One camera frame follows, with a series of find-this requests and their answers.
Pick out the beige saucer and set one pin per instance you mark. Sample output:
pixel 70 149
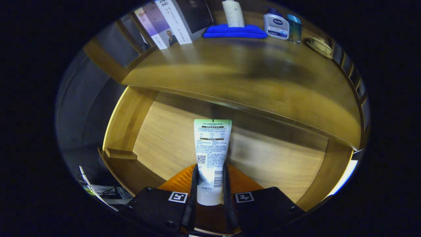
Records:
pixel 325 54

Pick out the black backdrop cloth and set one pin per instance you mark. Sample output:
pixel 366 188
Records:
pixel 75 108

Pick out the brown wooden cabinet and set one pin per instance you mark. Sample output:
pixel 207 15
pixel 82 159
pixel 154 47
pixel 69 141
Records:
pixel 102 57

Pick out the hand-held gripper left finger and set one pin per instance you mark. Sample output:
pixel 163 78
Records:
pixel 194 184

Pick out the white bottle with blue cap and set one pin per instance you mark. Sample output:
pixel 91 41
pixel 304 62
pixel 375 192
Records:
pixel 276 26

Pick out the white flat panel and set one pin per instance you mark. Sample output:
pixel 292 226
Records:
pixel 345 176

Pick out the white and green tube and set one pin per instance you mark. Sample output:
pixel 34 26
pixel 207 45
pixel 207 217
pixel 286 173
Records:
pixel 212 148

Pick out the wooden countertop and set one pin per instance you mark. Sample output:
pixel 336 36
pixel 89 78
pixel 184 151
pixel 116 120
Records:
pixel 230 75

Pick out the white pump bottle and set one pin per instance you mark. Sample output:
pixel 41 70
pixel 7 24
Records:
pixel 233 14

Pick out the blue folded cloth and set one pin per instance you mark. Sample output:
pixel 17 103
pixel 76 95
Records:
pixel 233 31

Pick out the white and black book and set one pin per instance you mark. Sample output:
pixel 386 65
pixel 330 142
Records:
pixel 174 19

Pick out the purple paperback book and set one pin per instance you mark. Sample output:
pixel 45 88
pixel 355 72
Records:
pixel 154 26

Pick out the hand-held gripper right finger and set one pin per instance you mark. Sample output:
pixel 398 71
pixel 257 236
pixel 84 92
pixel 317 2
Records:
pixel 227 187

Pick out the teal slim bottle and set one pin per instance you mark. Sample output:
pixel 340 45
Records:
pixel 294 29

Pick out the wooden drawer with black knob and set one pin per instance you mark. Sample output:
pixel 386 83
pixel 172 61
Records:
pixel 171 138

